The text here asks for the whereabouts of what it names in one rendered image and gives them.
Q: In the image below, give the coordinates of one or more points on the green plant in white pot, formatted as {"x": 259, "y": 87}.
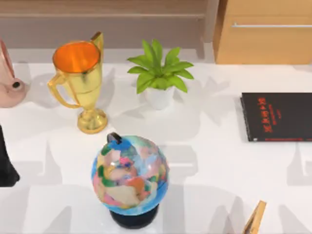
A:
{"x": 159, "y": 73}

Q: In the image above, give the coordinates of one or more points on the colourful globe on black base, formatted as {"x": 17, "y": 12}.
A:
{"x": 130, "y": 170}

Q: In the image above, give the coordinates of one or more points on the gold trophy cup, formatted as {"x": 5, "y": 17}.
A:
{"x": 84, "y": 83}

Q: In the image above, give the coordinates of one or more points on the black book with red lettering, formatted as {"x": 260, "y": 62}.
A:
{"x": 280, "y": 117}

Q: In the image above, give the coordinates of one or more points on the wooden cupboard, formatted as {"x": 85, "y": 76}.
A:
{"x": 265, "y": 44}

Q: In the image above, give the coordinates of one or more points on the pink watering can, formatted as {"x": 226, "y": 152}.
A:
{"x": 7, "y": 90}

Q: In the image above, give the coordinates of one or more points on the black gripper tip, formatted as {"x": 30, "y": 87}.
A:
{"x": 6, "y": 165}

